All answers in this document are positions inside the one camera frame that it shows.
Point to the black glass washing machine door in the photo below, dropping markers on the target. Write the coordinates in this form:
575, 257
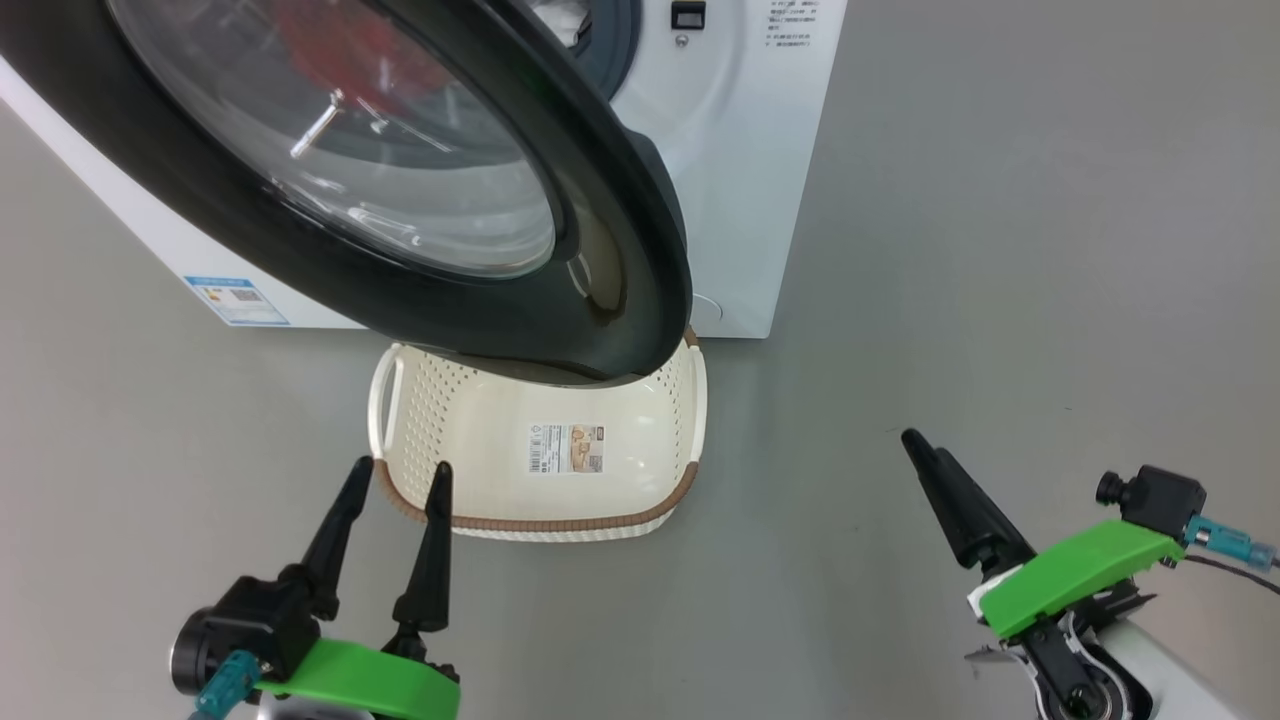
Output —
620, 200

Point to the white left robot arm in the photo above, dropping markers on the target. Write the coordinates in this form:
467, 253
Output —
300, 712

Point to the cream perforated laundry basket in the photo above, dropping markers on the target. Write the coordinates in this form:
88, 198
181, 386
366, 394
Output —
480, 440

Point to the basket product label sticker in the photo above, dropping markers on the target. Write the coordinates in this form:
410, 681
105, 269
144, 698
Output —
565, 448

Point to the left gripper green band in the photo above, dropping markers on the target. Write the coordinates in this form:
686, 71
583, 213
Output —
370, 685

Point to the blue energy label sticker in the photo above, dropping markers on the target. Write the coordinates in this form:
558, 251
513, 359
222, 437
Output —
238, 300

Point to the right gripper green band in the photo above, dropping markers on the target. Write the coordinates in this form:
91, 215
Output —
1080, 575

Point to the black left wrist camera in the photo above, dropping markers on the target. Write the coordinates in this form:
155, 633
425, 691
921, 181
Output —
240, 620

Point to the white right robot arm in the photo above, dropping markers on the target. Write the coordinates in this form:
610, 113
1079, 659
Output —
1160, 680

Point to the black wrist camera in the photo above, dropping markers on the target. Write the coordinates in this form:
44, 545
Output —
240, 620
1160, 495

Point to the red and white garment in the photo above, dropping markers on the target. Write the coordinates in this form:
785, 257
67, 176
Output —
340, 50

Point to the grey rubber door gasket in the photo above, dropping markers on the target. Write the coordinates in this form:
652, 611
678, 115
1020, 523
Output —
612, 40

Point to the round drain filter cover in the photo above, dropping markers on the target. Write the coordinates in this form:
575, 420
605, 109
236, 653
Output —
705, 308

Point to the white front-load washing machine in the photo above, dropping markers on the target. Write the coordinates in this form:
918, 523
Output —
740, 150

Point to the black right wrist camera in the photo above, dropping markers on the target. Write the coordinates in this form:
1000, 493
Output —
1160, 495

